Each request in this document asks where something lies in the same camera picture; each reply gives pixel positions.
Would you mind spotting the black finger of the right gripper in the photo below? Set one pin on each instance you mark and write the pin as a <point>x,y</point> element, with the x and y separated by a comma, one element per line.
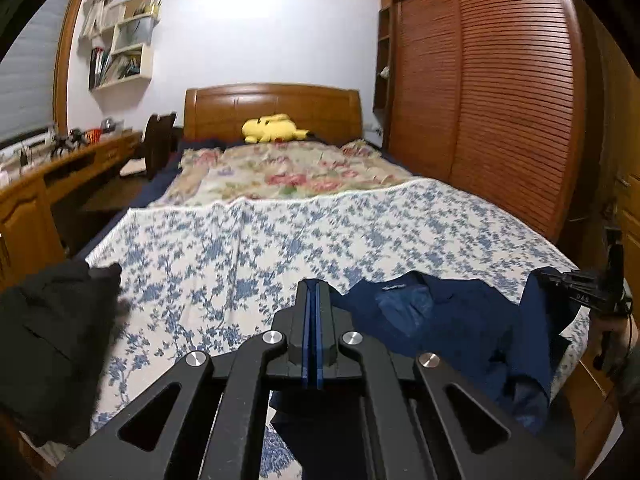
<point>551,279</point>

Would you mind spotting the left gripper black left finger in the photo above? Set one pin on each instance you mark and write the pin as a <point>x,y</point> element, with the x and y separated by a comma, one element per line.
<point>204,418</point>

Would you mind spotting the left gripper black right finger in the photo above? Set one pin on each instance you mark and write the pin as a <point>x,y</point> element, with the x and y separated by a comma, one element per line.
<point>381,416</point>

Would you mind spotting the navy blue suit jacket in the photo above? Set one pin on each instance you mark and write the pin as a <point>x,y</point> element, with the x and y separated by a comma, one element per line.
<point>507,351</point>

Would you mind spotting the person's right hand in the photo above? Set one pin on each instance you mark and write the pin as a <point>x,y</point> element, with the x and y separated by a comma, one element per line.
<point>613,339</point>

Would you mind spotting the blue floral bed sheet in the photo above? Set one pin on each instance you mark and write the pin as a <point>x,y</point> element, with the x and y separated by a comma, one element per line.
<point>207,278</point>

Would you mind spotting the red floral quilt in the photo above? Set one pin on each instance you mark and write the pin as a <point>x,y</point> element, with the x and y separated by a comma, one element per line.
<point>278,171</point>

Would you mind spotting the wooden door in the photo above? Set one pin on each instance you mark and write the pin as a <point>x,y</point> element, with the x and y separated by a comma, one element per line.
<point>620,152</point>

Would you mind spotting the wooden louvered wardrobe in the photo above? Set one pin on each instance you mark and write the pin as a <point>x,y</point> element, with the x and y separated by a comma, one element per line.
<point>488,96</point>

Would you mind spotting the black folded garment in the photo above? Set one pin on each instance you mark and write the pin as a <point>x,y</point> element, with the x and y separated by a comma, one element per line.
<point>55,332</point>

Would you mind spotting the yellow Pikachu plush toy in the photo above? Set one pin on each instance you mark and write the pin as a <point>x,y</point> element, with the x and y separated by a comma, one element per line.
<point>272,129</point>

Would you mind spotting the dark wooden chair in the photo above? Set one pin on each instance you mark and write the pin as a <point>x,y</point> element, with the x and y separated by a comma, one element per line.
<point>160,139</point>

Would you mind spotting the wooden headboard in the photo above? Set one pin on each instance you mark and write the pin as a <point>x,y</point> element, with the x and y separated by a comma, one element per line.
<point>334,115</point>

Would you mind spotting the wooden desk with cabinets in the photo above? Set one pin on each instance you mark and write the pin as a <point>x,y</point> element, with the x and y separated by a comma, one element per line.
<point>29,238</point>

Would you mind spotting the red bowl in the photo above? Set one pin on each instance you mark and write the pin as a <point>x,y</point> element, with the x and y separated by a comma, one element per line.
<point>93,135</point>

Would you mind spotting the grey window blind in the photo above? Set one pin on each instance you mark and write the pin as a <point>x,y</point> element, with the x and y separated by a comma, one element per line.
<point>27,73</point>

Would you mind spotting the white wall shelf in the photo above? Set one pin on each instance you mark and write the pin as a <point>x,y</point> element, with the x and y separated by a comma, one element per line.
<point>122,50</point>

